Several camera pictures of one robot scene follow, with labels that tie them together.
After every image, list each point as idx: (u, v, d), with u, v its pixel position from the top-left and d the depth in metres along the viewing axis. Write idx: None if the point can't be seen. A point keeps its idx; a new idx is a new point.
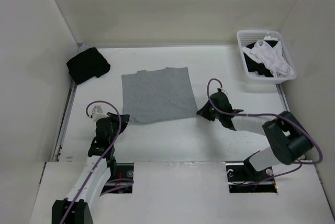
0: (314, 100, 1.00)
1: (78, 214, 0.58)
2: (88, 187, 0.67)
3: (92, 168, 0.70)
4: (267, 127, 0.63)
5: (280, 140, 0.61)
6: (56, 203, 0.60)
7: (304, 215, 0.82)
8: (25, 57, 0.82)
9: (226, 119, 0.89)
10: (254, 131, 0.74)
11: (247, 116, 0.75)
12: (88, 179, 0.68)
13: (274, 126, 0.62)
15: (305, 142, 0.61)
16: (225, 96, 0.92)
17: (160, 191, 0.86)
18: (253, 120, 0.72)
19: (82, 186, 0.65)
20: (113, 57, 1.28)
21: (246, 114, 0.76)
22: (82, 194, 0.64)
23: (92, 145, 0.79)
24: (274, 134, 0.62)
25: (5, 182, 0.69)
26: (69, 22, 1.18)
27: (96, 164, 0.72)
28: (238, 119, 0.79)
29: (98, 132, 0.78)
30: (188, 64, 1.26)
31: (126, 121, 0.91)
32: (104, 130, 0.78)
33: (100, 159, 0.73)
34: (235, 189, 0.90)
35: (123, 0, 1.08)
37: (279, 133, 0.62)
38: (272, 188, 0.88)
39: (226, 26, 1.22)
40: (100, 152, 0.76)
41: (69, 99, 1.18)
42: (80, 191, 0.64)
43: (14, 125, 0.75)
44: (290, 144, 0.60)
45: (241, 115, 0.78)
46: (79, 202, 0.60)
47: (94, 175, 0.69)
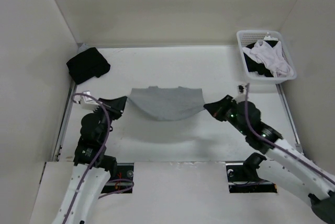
0: (313, 100, 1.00)
1: None
2: (75, 209, 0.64)
3: (77, 188, 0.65)
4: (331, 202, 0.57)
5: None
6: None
7: (304, 215, 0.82)
8: (25, 57, 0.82)
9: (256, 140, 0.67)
10: (293, 171, 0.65)
11: (298, 161, 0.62)
12: (74, 201, 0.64)
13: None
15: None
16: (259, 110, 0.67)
17: (161, 191, 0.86)
18: (307, 172, 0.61)
19: (68, 211, 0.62)
20: (113, 57, 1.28)
21: (297, 158, 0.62)
22: (69, 220, 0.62)
23: (80, 143, 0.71)
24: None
25: (6, 182, 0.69)
26: (69, 22, 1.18)
27: (81, 180, 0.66)
28: (279, 155, 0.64)
29: (83, 132, 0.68)
30: (188, 64, 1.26)
31: (121, 110, 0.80)
32: (91, 132, 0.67)
33: (86, 172, 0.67)
34: (235, 190, 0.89)
35: (124, 0, 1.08)
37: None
38: (272, 188, 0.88)
39: (226, 26, 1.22)
40: (86, 157, 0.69)
41: (69, 99, 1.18)
42: (66, 218, 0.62)
43: (14, 125, 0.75)
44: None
45: (290, 156, 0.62)
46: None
47: (80, 194, 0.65)
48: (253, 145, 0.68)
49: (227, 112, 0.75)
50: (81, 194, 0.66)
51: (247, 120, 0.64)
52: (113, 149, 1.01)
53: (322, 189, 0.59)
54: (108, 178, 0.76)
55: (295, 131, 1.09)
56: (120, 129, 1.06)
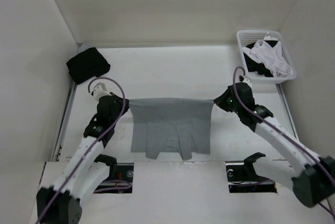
0: (314, 100, 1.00)
1: (64, 208, 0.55)
2: (77, 176, 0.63)
3: (84, 155, 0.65)
4: (307, 176, 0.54)
5: (312, 189, 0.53)
6: (40, 193, 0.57)
7: (304, 214, 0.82)
8: (25, 57, 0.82)
9: (247, 115, 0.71)
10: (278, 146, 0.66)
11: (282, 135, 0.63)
12: (78, 165, 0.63)
13: (313, 172, 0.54)
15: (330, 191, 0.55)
16: (250, 88, 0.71)
17: (160, 191, 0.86)
18: (290, 147, 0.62)
19: (70, 174, 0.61)
20: (113, 57, 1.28)
21: (281, 131, 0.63)
22: (70, 181, 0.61)
23: (91, 122, 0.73)
24: (310, 181, 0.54)
25: (5, 182, 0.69)
26: (69, 22, 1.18)
27: (89, 148, 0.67)
28: (267, 130, 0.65)
29: (99, 109, 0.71)
30: (188, 64, 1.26)
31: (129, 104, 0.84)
32: (106, 109, 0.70)
33: (95, 142, 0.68)
34: (235, 189, 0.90)
35: (123, 0, 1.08)
37: (317, 181, 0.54)
38: (272, 188, 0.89)
39: (226, 26, 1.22)
40: (97, 132, 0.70)
41: (69, 99, 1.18)
42: (67, 180, 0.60)
43: (14, 125, 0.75)
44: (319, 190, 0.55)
45: (271, 127, 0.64)
46: (64, 196, 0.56)
47: (86, 160, 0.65)
48: (246, 121, 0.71)
49: (227, 98, 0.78)
50: (87, 162, 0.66)
51: (236, 95, 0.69)
52: (113, 149, 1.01)
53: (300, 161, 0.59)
54: (106, 175, 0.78)
55: (296, 131, 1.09)
56: (120, 129, 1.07)
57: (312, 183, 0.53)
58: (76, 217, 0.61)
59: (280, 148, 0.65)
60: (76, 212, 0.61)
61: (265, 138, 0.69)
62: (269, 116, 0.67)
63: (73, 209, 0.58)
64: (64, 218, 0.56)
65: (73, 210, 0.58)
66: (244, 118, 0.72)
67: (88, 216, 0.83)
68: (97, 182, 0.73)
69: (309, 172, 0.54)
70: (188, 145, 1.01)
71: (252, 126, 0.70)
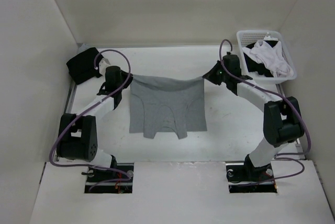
0: (314, 100, 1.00)
1: (87, 125, 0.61)
2: (96, 111, 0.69)
3: (101, 100, 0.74)
4: (269, 107, 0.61)
5: (275, 121, 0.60)
6: (64, 115, 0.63)
7: (304, 214, 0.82)
8: (25, 57, 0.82)
9: (232, 81, 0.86)
10: (254, 100, 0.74)
11: (254, 88, 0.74)
12: (96, 105, 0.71)
13: (275, 105, 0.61)
15: (297, 130, 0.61)
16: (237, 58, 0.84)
17: (160, 191, 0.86)
18: (260, 94, 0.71)
19: (90, 107, 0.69)
20: (113, 57, 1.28)
21: (254, 85, 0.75)
22: (90, 112, 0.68)
23: (101, 90, 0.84)
24: (271, 113, 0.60)
25: (5, 182, 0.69)
26: (69, 22, 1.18)
27: (105, 97, 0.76)
28: (244, 87, 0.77)
29: (108, 77, 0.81)
30: (188, 64, 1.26)
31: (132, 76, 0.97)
32: (112, 75, 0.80)
33: (108, 96, 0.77)
34: (235, 189, 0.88)
35: (123, 0, 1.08)
37: (278, 115, 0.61)
38: (272, 188, 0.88)
39: (226, 26, 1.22)
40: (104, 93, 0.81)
41: (69, 98, 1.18)
42: (88, 110, 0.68)
43: (14, 125, 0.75)
44: (282, 127, 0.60)
45: (247, 84, 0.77)
46: (87, 116, 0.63)
47: (102, 105, 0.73)
48: (230, 85, 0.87)
49: (217, 70, 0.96)
50: (103, 107, 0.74)
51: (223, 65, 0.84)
52: (113, 149, 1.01)
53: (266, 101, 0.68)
54: (107, 158, 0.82)
55: None
56: (120, 129, 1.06)
57: (274, 115, 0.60)
58: (92, 150, 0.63)
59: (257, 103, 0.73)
60: (93, 144, 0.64)
61: (247, 97, 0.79)
62: (248, 80, 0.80)
63: (92, 137, 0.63)
64: (84, 142, 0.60)
65: (92, 138, 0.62)
66: (230, 85, 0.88)
67: (88, 216, 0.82)
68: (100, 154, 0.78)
69: (272, 105, 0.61)
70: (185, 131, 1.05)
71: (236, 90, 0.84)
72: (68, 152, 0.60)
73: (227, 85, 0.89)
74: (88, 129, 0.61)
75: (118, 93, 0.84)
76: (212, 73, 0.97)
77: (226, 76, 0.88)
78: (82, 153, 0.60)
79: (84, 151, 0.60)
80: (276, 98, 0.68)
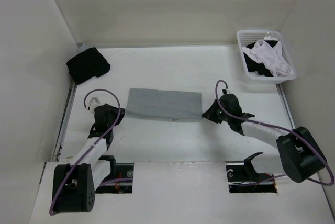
0: (314, 100, 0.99)
1: (80, 176, 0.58)
2: (90, 156, 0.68)
3: (93, 144, 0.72)
4: (283, 143, 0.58)
5: (293, 157, 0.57)
6: (58, 169, 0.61)
7: (304, 214, 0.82)
8: (25, 56, 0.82)
9: (235, 121, 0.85)
10: (264, 138, 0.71)
11: (260, 124, 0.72)
12: (89, 150, 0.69)
13: (288, 141, 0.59)
15: (319, 162, 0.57)
16: (236, 97, 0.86)
17: (160, 191, 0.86)
18: (267, 131, 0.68)
19: (84, 154, 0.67)
20: (113, 57, 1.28)
21: (259, 121, 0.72)
22: (85, 159, 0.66)
23: (91, 131, 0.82)
24: (287, 149, 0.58)
25: (5, 182, 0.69)
26: (69, 22, 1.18)
27: (97, 141, 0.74)
28: (249, 125, 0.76)
29: (97, 118, 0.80)
30: (188, 64, 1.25)
31: (123, 112, 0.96)
32: (102, 115, 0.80)
33: (100, 137, 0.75)
34: (235, 189, 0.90)
35: (123, 0, 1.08)
37: (294, 149, 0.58)
38: (272, 189, 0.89)
39: (227, 26, 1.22)
40: (99, 134, 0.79)
41: (69, 99, 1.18)
42: (82, 156, 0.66)
43: (13, 126, 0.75)
44: (303, 162, 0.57)
45: (252, 122, 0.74)
46: (81, 166, 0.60)
47: (96, 149, 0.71)
48: (233, 126, 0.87)
49: (217, 108, 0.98)
50: (97, 150, 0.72)
51: (222, 108, 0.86)
52: (113, 149, 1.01)
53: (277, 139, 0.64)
54: (108, 171, 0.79)
55: None
56: (120, 129, 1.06)
57: (290, 152, 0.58)
58: (90, 199, 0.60)
59: (269, 142, 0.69)
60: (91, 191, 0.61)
61: (255, 135, 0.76)
62: (250, 118, 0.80)
63: (90, 185, 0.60)
64: (81, 193, 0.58)
65: (90, 187, 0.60)
66: (233, 124, 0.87)
67: (88, 216, 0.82)
68: (102, 175, 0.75)
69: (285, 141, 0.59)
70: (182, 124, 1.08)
71: (242, 130, 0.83)
72: (66, 208, 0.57)
73: (230, 125, 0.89)
74: (84, 180, 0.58)
75: (109, 132, 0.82)
76: (212, 112, 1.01)
77: (227, 117, 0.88)
78: (81, 204, 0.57)
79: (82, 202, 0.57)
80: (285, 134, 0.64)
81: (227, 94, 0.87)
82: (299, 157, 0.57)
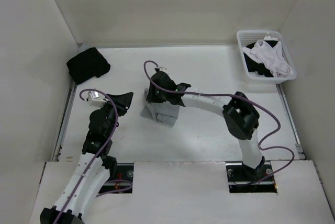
0: (314, 99, 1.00)
1: None
2: (78, 193, 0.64)
3: (84, 172, 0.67)
4: (229, 113, 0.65)
5: (237, 122, 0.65)
6: (44, 214, 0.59)
7: (304, 215, 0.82)
8: (25, 57, 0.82)
9: (174, 96, 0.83)
10: (208, 109, 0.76)
11: (201, 96, 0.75)
12: (78, 185, 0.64)
13: (232, 110, 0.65)
15: (255, 116, 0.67)
16: (165, 74, 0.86)
17: (160, 192, 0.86)
18: (209, 101, 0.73)
19: (71, 194, 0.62)
20: (113, 57, 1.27)
21: (199, 93, 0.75)
22: (71, 202, 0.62)
23: (88, 138, 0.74)
24: (233, 119, 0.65)
25: (5, 182, 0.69)
26: (69, 22, 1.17)
27: (88, 165, 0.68)
28: (189, 98, 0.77)
29: (91, 128, 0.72)
30: (188, 64, 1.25)
31: (127, 106, 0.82)
32: (97, 127, 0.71)
33: (93, 159, 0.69)
34: (235, 189, 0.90)
35: (123, 0, 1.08)
37: (237, 115, 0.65)
38: (272, 188, 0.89)
39: (227, 26, 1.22)
40: (95, 148, 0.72)
41: (69, 99, 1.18)
42: (68, 200, 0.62)
43: (13, 125, 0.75)
44: (245, 123, 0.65)
45: (192, 94, 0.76)
46: (67, 217, 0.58)
47: (86, 179, 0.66)
48: (174, 101, 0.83)
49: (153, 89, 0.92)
50: (87, 180, 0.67)
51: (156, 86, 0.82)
52: (113, 149, 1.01)
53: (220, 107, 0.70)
54: (108, 177, 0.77)
55: (296, 131, 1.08)
56: (120, 129, 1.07)
57: (235, 118, 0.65)
58: None
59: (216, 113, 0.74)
60: None
61: (195, 105, 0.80)
62: (187, 88, 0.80)
63: None
64: None
65: None
66: (172, 100, 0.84)
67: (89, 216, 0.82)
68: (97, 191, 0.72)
69: (229, 110, 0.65)
70: (182, 124, 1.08)
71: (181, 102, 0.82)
72: None
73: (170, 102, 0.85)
74: None
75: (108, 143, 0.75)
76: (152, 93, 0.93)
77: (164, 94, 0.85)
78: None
79: None
80: (225, 101, 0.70)
81: (156, 74, 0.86)
82: (242, 120, 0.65)
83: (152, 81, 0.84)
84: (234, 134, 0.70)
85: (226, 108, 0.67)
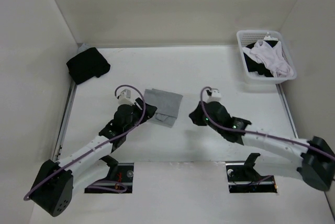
0: (314, 99, 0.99)
1: (60, 184, 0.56)
2: (82, 161, 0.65)
3: (95, 147, 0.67)
4: (310, 164, 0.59)
5: (320, 175, 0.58)
6: (47, 165, 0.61)
7: (304, 215, 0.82)
8: (25, 58, 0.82)
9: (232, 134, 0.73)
10: (272, 151, 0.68)
11: (267, 138, 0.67)
12: (86, 155, 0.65)
13: (312, 159, 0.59)
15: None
16: (222, 107, 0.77)
17: (160, 192, 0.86)
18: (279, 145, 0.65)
19: (76, 158, 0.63)
20: (113, 57, 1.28)
21: (266, 134, 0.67)
22: (73, 165, 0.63)
23: (107, 125, 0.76)
24: (314, 170, 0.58)
25: (5, 182, 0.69)
26: (69, 21, 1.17)
27: (101, 144, 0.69)
28: (252, 138, 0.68)
29: (116, 116, 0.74)
30: (188, 65, 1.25)
31: (149, 115, 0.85)
32: (122, 117, 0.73)
33: (107, 142, 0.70)
34: (235, 189, 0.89)
35: (122, 0, 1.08)
37: (318, 167, 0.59)
38: (272, 189, 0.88)
39: (227, 26, 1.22)
40: (111, 135, 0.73)
41: (69, 99, 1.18)
42: (72, 162, 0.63)
43: (13, 125, 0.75)
44: (327, 176, 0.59)
45: (256, 134, 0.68)
46: (66, 173, 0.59)
47: (94, 154, 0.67)
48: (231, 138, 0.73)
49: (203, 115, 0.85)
50: (95, 156, 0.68)
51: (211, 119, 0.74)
52: None
53: (294, 155, 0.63)
54: (104, 176, 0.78)
55: (295, 131, 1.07)
56: None
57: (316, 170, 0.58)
58: (61, 205, 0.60)
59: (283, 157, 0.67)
60: (65, 198, 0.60)
61: (255, 145, 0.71)
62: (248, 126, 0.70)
63: (64, 194, 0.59)
64: (53, 199, 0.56)
65: (63, 196, 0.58)
66: (228, 136, 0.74)
67: (89, 216, 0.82)
68: (93, 178, 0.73)
69: (309, 161, 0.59)
70: (182, 124, 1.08)
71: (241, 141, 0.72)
72: (39, 202, 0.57)
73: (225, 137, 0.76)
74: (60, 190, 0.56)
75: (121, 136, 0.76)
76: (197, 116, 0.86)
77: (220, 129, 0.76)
78: (48, 210, 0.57)
79: (51, 208, 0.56)
80: (301, 148, 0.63)
81: (212, 105, 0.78)
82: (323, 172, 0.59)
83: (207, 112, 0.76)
84: (310, 185, 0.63)
85: (304, 159, 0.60)
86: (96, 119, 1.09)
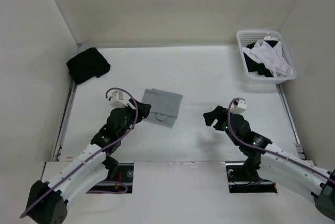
0: (314, 100, 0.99)
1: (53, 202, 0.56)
2: (73, 178, 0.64)
3: (85, 160, 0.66)
4: (328, 197, 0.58)
5: None
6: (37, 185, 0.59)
7: (304, 215, 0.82)
8: (25, 57, 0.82)
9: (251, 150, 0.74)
10: (290, 174, 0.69)
11: (288, 161, 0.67)
12: (76, 170, 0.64)
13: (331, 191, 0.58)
15: None
16: (246, 121, 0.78)
17: (160, 191, 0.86)
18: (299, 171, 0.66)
19: (66, 177, 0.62)
20: (113, 57, 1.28)
21: (287, 157, 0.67)
22: (64, 184, 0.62)
23: (100, 131, 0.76)
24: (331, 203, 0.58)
25: (5, 182, 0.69)
26: (69, 22, 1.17)
27: (92, 155, 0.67)
28: (271, 158, 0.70)
29: (110, 121, 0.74)
30: (188, 64, 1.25)
31: (144, 115, 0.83)
32: (114, 122, 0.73)
33: (98, 152, 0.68)
34: (235, 189, 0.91)
35: (123, 0, 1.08)
37: None
38: (272, 188, 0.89)
39: (227, 26, 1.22)
40: (104, 142, 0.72)
41: (69, 99, 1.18)
42: (62, 180, 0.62)
43: (13, 125, 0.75)
44: None
45: (277, 156, 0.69)
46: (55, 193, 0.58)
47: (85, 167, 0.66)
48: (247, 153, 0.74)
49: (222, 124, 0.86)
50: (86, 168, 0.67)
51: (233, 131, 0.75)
52: None
53: (314, 182, 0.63)
54: (104, 176, 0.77)
55: (296, 131, 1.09)
56: None
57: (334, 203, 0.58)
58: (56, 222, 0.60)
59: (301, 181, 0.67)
60: (60, 214, 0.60)
61: (272, 165, 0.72)
62: (269, 145, 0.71)
63: (58, 210, 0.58)
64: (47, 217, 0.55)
65: (57, 212, 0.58)
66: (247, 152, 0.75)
67: (89, 216, 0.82)
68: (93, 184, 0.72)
69: (327, 192, 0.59)
70: (182, 124, 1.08)
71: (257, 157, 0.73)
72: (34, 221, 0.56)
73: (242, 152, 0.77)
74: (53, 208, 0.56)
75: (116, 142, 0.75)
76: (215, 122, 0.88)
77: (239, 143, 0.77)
78: None
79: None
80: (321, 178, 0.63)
81: (237, 118, 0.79)
82: None
83: (231, 124, 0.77)
84: (324, 212, 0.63)
85: (323, 188, 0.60)
86: (96, 119, 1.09)
